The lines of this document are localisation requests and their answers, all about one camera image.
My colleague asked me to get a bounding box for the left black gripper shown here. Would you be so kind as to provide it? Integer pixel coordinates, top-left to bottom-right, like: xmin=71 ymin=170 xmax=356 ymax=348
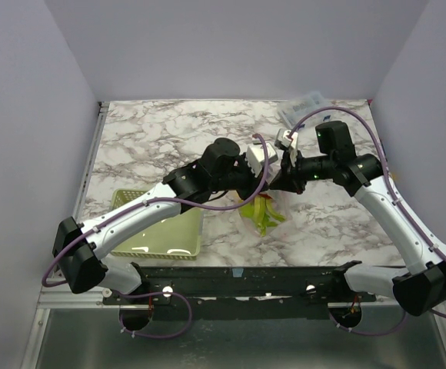
xmin=211 ymin=154 xmax=270 ymax=204

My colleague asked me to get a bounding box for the green fake celery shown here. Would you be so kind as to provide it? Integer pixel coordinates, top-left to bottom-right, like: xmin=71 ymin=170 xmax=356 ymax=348
xmin=239 ymin=194 xmax=287 ymax=237

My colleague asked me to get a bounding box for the clear zip top bag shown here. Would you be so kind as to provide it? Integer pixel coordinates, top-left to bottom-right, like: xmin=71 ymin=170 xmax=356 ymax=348
xmin=238 ymin=190 xmax=291 ymax=238

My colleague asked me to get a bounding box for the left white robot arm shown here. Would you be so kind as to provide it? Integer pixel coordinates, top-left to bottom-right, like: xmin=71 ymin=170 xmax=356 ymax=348
xmin=49 ymin=134 xmax=278 ymax=304

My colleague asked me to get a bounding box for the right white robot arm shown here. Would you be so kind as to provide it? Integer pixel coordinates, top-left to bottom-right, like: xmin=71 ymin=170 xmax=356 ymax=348
xmin=270 ymin=121 xmax=446 ymax=316

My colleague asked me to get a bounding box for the clear plastic organizer box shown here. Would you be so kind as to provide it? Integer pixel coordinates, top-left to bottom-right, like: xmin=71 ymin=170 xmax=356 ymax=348
xmin=277 ymin=91 xmax=331 ymax=130

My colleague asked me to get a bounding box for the green plastic basket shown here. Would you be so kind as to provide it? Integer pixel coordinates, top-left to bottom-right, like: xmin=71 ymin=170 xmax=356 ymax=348
xmin=111 ymin=208 xmax=203 ymax=260

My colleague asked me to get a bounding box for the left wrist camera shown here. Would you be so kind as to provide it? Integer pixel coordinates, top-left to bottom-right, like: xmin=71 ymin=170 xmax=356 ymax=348
xmin=245 ymin=143 xmax=278 ymax=177

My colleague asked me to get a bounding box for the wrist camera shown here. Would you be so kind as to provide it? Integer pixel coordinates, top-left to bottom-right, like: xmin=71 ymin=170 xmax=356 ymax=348
xmin=245 ymin=143 xmax=278 ymax=177
xmin=275 ymin=128 xmax=298 ymax=166

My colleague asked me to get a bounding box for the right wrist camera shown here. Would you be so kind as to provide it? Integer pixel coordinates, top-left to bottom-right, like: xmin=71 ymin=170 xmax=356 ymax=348
xmin=275 ymin=128 xmax=298 ymax=166

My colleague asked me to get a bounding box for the black table front rail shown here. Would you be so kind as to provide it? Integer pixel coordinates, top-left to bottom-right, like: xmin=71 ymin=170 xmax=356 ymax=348
xmin=103 ymin=266 xmax=375 ymax=321

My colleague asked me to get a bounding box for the aluminium frame extrusion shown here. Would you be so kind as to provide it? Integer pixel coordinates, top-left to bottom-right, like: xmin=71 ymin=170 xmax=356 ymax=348
xmin=37 ymin=291 xmax=103 ymax=309

